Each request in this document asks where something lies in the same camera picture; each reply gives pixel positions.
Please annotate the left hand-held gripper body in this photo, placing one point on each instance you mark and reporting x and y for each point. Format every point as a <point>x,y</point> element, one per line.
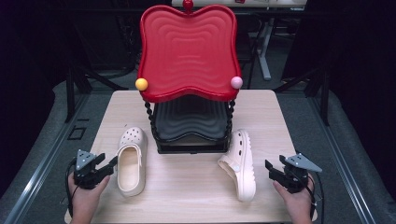
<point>85,174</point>

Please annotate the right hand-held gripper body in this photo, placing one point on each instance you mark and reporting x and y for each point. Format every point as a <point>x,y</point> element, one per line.
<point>295,177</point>

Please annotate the cream clog shoe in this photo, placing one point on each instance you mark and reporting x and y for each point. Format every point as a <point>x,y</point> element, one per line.
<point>130,168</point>
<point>241,174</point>

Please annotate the red and black shoe rack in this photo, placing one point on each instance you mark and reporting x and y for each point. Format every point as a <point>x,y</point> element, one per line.
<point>188,53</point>

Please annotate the person's left hand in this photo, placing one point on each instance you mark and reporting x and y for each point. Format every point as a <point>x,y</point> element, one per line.
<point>85,200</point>

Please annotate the person's right hand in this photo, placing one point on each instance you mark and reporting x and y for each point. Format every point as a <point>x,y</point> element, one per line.
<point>299,203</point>

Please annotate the black metal stand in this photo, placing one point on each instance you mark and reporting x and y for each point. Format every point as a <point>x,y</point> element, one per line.
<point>325,96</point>
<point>71,93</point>

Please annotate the grey metal floor rail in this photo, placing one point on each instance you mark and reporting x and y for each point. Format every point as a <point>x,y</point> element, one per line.
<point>342,168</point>
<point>40,168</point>

